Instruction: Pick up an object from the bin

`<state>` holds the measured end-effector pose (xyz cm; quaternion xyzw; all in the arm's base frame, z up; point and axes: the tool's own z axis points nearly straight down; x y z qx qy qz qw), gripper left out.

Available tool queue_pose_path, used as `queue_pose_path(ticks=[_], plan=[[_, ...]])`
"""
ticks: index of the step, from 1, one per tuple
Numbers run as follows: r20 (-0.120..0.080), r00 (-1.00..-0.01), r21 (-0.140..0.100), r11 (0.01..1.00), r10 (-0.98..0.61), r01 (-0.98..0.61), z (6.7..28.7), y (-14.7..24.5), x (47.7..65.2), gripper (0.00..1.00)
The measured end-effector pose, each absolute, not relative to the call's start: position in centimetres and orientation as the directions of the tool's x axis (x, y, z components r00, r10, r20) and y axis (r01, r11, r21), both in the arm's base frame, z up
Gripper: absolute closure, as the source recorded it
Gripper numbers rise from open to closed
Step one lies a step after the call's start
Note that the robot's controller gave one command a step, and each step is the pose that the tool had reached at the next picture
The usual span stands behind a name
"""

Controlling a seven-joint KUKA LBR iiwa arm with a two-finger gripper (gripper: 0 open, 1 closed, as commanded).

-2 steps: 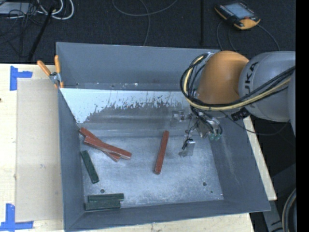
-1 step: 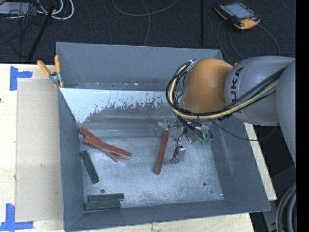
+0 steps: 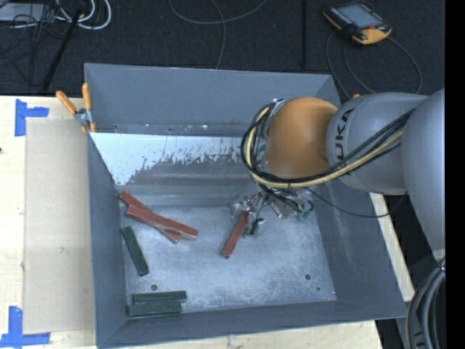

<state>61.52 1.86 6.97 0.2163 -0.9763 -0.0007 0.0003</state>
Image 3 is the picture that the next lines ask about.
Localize grey metal bin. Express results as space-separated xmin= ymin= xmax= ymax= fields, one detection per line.
xmin=84 ymin=63 xmax=408 ymax=349

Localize dark green flat block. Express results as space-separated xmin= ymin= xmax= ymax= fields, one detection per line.
xmin=121 ymin=225 xmax=150 ymax=277
xmin=126 ymin=301 xmax=183 ymax=318
xmin=132 ymin=290 xmax=188 ymax=305

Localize brown cardboard board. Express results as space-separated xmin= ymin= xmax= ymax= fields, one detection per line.
xmin=22 ymin=117 xmax=97 ymax=336

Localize black cylinder on white bracket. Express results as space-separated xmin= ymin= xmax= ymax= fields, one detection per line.
xmin=247 ymin=217 xmax=267 ymax=238

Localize red-brown block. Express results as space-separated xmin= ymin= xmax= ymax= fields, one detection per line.
xmin=125 ymin=205 xmax=199 ymax=241
xmin=118 ymin=190 xmax=182 ymax=244
xmin=220 ymin=210 xmax=251 ymax=260

